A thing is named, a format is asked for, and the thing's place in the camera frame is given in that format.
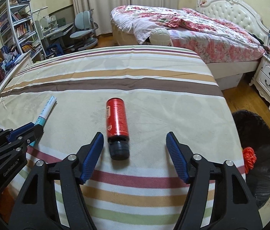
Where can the striped bed sheet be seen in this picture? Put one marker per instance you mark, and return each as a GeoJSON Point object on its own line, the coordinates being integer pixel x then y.
{"type": "Point", "coordinates": [134, 96]}

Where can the white tufted headboard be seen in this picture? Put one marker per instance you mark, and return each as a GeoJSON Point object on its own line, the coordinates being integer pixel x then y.
{"type": "Point", "coordinates": [237, 12]}

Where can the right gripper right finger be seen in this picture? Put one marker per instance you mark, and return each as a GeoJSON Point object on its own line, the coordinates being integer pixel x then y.
{"type": "Point", "coordinates": [181, 156]}

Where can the black trash bin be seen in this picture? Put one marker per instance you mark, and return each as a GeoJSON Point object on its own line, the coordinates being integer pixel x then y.
{"type": "Point", "coordinates": [254, 132]}

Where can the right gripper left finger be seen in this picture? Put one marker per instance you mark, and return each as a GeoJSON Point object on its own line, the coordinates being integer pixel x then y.
{"type": "Point", "coordinates": [88, 156]}

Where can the grey study desk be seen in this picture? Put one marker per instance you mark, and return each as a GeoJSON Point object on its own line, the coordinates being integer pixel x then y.
{"type": "Point", "coordinates": [49, 32]}

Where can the light blue desk chair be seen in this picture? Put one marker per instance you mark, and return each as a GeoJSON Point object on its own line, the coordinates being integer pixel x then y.
{"type": "Point", "coordinates": [85, 31]}

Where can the white bookshelf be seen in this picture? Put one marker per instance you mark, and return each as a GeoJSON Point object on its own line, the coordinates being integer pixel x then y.
{"type": "Point", "coordinates": [18, 32]}

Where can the red bottle black cap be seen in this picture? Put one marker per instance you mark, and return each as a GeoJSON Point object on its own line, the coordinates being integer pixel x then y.
{"type": "Point", "coordinates": [117, 129]}

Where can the floral quilt bed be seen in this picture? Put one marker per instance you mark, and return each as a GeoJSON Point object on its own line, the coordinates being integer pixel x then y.
{"type": "Point", "coordinates": [214, 40]}

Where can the orange foam net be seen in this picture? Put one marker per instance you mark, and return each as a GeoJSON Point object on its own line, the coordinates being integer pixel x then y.
{"type": "Point", "coordinates": [249, 158]}

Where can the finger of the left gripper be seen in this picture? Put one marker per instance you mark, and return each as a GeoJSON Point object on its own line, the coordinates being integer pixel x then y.
{"type": "Point", "coordinates": [21, 131]}

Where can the white volleyball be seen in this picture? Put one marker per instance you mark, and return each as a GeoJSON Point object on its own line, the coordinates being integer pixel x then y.
{"type": "Point", "coordinates": [160, 37]}

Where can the teal white tube box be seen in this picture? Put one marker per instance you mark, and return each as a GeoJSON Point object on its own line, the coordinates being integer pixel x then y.
{"type": "Point", "coordinates": [42, 118]}

